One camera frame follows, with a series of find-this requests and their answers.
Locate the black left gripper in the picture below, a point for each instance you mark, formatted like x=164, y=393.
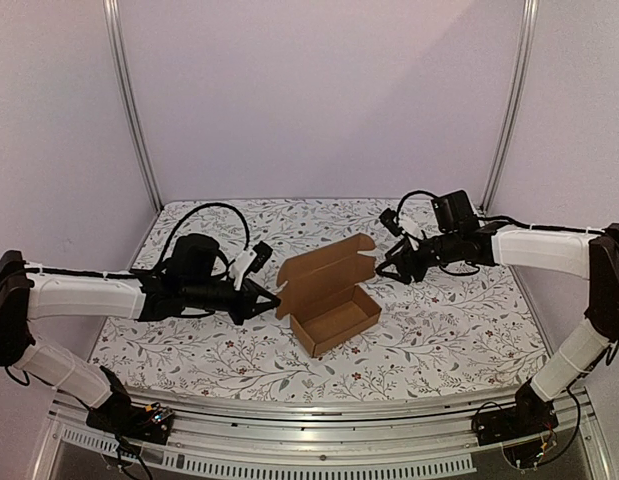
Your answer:
x=247, y=306

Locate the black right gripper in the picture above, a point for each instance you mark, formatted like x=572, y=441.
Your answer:
x=415, y=258

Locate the brown cardboard box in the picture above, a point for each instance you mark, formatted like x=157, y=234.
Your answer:
x=322, y=295

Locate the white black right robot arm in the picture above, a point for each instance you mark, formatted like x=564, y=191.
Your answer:
x=464, y=236

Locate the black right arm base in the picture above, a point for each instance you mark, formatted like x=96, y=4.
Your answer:
x=505, y=424

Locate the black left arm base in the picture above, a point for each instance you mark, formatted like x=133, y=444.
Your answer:
x=152, y=423

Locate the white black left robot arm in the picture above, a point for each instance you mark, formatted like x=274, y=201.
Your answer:
x=195, y=281

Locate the floral patterned table mat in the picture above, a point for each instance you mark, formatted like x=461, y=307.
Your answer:
x=454, y=332

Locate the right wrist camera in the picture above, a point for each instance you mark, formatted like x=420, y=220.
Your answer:
x=400, y=225

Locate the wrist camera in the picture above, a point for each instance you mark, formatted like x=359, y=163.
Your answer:
x=249, y=261
x=400, y=225

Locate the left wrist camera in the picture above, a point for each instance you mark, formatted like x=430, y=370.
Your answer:
x=249, y=261

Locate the aluminium front rail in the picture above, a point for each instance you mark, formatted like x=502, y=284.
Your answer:
x=212, y=438

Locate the right aluminium frame post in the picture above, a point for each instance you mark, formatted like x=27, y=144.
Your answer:
x=514, y=100

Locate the aluminium frame post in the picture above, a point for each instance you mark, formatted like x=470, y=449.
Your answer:
x=514, y=100
x=111, y=9

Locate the left aluminium frame post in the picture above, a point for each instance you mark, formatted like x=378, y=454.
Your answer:
x=111, y=9

